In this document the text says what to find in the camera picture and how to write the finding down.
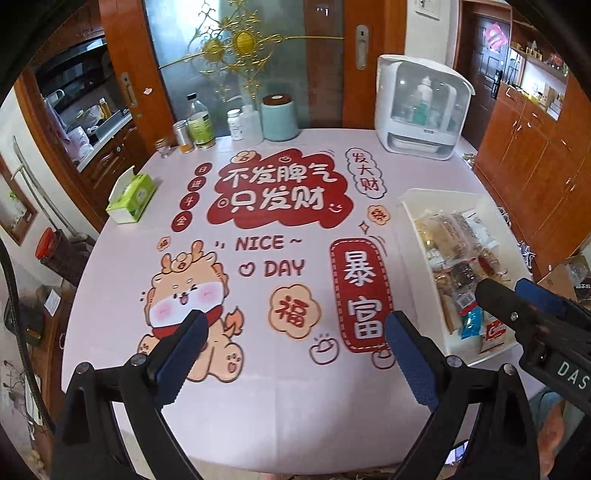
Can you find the white grey snack packet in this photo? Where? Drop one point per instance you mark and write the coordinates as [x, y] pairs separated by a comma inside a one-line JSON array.
[[478, 228]]

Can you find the white plastic bin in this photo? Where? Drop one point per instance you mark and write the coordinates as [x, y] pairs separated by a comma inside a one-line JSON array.
[[415, 240]]

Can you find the red cookie packet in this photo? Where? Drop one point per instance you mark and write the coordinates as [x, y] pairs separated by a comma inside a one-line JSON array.
[[496, 332]]

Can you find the pink printed tablecloth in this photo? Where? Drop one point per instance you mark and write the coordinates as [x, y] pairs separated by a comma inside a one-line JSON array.
[[115, 277]]

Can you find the white light switch panel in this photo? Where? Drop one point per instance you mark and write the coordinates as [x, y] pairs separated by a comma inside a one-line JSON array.
[[427, 8]]

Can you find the glass door with gold ornament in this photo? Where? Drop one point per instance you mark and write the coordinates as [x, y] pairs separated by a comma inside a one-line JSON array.
[[184, 41]]

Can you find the teal canister with brown lid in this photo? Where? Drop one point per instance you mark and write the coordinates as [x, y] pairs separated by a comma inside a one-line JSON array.
[[279, 120]]

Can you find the red lidded container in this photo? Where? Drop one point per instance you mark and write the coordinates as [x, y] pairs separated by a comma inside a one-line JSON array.
[[48, 242]]

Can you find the wooden wall cabinet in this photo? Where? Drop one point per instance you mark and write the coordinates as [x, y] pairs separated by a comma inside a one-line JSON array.
[[535, 147]]

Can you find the white countertop sterilizer appliance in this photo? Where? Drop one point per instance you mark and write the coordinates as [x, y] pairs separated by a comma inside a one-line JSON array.
[[388, 101]]

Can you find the cardboard box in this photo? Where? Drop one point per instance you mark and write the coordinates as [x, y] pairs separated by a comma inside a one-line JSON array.
[[561, 277]]

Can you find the dark wooden door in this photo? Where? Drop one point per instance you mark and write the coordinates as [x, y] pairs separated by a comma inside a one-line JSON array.
[[480, 92]]

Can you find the wooden framed picture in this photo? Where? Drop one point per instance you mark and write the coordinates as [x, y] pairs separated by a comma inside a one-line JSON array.
[[16, 203]]

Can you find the red door decoration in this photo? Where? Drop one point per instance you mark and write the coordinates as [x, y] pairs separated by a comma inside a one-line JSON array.
[[494, 37]]

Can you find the glass bottle with green label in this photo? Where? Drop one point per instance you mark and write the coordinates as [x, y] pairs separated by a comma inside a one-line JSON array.
[[201, 127]]

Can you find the translucent plastic bottle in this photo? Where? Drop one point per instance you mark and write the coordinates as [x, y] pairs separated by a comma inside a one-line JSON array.
[[252, 125]]

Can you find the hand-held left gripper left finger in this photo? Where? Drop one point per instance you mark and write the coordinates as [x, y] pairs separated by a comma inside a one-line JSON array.
[[180, 360]]

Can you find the green tissue box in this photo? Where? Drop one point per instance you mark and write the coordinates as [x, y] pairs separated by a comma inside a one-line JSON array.
[[134, 196]]

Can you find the blue foil snack packet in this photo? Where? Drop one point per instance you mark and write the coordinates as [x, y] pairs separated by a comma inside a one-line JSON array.
[[471, 323]]

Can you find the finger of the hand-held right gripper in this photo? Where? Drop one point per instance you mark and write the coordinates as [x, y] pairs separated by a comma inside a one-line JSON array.
[[540, 295], [503, 304]]

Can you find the white pill bottle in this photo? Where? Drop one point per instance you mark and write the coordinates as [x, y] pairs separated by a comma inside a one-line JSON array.
[[235, 126]]

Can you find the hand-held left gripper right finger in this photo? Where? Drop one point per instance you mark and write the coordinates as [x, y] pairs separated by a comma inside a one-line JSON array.
[[411, 364]]

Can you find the metal tin can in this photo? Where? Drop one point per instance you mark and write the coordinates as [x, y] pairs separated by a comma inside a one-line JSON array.
[[183, 137]]

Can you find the person's right forearm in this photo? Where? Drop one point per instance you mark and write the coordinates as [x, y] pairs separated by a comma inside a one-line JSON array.
[[563, 438]]

